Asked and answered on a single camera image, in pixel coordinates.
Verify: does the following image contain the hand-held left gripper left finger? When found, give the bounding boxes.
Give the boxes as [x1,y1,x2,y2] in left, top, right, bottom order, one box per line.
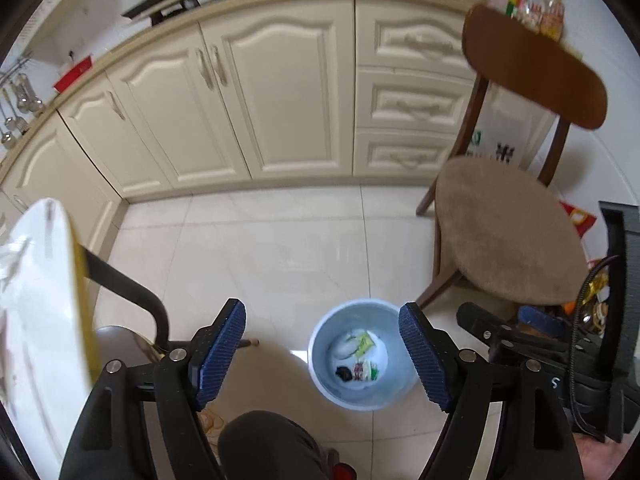
[59,298,247,480]

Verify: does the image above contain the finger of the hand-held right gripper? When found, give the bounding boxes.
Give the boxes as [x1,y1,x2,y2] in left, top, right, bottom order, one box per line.
[456,302,571,363]
[517,305,573,343]

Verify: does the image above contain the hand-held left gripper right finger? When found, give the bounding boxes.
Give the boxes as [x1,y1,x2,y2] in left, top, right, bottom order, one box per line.
[398,302,586,480]

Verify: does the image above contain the light blue trash bin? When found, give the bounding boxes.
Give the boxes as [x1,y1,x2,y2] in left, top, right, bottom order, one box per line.
[307,299,426,409]

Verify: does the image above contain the person's right hand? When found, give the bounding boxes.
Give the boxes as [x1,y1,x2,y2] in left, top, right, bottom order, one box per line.
[575,432,633,480]

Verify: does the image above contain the yellow oil bottles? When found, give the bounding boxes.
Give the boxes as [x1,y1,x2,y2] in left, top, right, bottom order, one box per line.
[564,269,612,337]

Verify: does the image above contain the colourful printed wrapper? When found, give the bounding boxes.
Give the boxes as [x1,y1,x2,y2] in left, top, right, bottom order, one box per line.
[354,360,382,382]

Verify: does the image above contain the green yellow wrapper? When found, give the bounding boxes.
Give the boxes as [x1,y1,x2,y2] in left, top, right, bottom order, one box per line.
[352,331,377,357]

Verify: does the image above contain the crumpled white tissue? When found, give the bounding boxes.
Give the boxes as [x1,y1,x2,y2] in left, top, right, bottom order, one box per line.
[332,334,361,360]

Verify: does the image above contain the black metal chair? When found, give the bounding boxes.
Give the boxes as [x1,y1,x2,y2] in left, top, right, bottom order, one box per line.
[75,245,171,361]

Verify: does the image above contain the person's leg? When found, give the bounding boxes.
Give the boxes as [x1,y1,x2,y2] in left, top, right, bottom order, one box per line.
[217,410,332,480]

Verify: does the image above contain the brown wooden cushioned chair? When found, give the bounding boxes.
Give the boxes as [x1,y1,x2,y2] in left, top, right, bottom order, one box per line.
[416,4,608,309]

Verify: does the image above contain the red yellow snack bag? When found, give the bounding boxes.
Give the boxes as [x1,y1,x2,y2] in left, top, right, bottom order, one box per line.
[556,199,599,239]

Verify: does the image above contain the white printed bag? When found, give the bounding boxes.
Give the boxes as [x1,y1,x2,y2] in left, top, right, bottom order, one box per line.
[464,109,532,172]

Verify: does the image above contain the cream base kitchen cabinet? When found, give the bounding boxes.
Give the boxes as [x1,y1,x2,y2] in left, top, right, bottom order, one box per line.
[0,0,556,261]

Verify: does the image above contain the cluster of condiment bottles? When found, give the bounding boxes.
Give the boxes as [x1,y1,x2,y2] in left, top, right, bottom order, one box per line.
[506,0,567,42]

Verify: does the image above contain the red plastic basin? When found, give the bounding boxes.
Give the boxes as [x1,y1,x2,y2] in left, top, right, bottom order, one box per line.
[52,55,94,94]

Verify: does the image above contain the row of hanging metal utensils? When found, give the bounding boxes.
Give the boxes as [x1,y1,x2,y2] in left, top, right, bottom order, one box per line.
[0,52,47,150]

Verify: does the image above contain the beige kitchen countertop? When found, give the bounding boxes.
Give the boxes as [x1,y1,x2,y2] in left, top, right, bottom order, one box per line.
[0,0,493,171]

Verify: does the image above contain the cream lattice wall cabinet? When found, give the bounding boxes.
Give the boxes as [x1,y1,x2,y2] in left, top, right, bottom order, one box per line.
[22,0,137,63]

